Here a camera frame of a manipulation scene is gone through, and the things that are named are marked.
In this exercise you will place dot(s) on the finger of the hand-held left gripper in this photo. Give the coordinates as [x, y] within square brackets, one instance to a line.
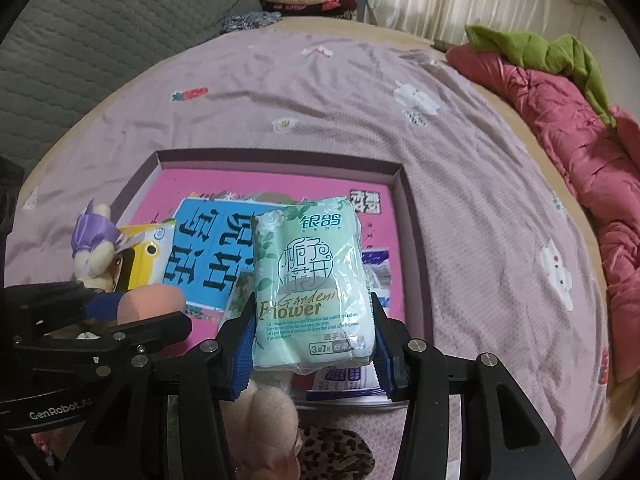
[125, 330]
[102, 306]

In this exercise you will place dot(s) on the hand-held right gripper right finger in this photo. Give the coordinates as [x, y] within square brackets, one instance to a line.
[382, 360]

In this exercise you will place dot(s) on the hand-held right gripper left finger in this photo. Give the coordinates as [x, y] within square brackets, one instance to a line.
[242, 350]

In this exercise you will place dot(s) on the peach makeup sponge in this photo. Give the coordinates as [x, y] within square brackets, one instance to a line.
[150, 302]

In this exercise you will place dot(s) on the purple dress plush bear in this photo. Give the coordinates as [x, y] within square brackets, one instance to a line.
[95, 240]

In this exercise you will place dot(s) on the green tissue packet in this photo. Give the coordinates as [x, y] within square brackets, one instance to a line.
[310, 280]

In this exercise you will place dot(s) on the shallow purple box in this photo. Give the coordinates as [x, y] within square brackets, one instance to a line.
[280, 159]

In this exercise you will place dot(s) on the white purple tissue packet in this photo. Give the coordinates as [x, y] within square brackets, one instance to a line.
[345, 377]

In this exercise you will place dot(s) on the yellow white snack packet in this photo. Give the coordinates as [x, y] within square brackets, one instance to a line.
[147, 255]

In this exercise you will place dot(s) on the pink dress plush bear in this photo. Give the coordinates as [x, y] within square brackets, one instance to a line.
[260, 425]

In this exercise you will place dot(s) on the leopard print pouch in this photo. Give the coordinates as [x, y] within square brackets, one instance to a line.
[335, 455]

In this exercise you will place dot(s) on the pink book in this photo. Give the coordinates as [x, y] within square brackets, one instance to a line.
[225, 185]

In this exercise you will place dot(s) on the pink printed bedsheet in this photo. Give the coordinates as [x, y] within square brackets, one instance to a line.
[475, 185]

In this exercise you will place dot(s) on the grey quilted headboard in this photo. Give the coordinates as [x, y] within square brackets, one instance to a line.
[100, 25]

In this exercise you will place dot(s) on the pink quilt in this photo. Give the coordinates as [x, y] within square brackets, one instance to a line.
[575, 135]

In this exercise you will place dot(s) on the blue knitted cloth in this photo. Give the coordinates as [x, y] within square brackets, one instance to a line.
[250, 22]

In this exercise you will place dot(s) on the dark patterned garment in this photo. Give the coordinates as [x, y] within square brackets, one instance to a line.
[320, 10]

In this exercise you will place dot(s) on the green blanket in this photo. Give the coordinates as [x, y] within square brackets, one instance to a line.
[560, 55]

